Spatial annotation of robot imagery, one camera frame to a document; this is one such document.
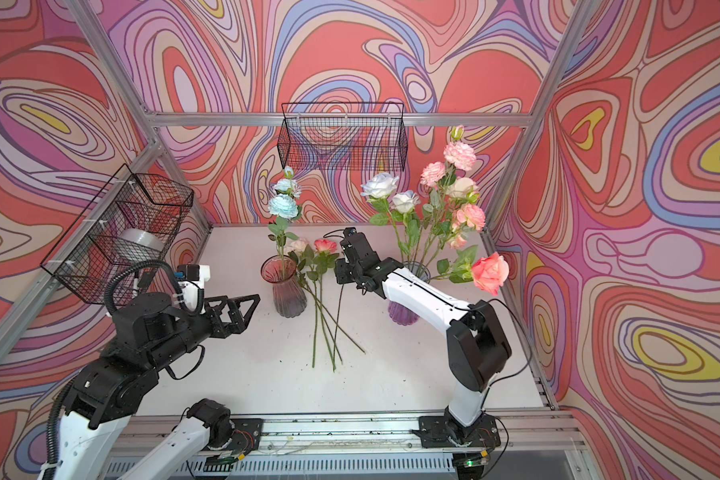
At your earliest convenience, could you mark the blue white rose stem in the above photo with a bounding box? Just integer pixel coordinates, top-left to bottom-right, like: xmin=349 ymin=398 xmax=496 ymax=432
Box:
xmin=390 ymin=190 xmax=422 ymax=261

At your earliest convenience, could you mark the cream white rose stem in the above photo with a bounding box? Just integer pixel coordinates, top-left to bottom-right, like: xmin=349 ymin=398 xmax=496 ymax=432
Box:
xmin=361 ymin=172 xmax=410 ymax=260

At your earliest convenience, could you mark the light blue carnation stem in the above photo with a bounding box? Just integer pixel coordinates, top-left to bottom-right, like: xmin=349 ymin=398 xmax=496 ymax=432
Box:
xmin=267 ymin=166 xmax=302 ymax=280

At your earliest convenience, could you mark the pink carnation stem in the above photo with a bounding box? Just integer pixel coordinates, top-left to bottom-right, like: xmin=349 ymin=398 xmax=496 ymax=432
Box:
xmin=420 ymin=125 xmax=480 ymax=229

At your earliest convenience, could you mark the red pink rose stem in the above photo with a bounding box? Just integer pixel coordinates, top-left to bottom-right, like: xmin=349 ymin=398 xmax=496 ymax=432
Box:
xmin=306 ymin=238 xmax=338 ymax=371

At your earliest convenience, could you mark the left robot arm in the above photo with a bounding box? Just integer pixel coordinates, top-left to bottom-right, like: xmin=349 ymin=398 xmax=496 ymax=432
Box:
xmin=38 ymin=293 xmax=260 ymax=479

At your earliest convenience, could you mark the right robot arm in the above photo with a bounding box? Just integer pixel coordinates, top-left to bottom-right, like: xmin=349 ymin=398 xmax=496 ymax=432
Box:
xmin=335 ymin=227 xmax=512 ymax=443

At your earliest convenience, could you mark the pink grey glass vase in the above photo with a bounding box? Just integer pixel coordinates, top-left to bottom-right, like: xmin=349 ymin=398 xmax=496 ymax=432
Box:
xmin=260 ymin=256 xmax=307 ymax=318

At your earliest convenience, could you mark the purple glass vase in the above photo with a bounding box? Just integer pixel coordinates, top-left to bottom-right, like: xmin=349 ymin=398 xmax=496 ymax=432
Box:
xmin=387 ymin=261 xmax=432 ymax=326

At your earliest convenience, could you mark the silver tape roll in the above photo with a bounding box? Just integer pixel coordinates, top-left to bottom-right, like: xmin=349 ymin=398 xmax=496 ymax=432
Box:
xmin=119 ymin=228 xmax=164 ymax=251

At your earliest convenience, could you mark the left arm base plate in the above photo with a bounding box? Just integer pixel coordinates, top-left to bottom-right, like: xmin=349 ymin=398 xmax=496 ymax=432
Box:
xmin=200 ymin=417 xmax=264 ymax=454

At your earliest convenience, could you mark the black wire basket back wall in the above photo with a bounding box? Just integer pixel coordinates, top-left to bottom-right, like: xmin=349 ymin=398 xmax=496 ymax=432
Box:
xmin=277 ymin=100 xmax=408 ymax=173

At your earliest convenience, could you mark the black wire basket wall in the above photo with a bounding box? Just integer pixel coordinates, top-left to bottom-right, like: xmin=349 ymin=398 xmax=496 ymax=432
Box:
xmin=277 ymin=100 xmax=408 ymax=173
xmin=41 ymin=165 xmax=194 ymax=305

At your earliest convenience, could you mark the black wire basket left wall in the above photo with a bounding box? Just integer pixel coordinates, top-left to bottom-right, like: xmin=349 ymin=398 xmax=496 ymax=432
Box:
xmin=41 ymin=165 xmax=194 ymax=305

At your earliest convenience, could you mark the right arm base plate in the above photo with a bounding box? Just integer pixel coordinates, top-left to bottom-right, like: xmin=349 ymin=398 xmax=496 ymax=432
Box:
xmin=411 ymin=413 xmax=501 ymax=451

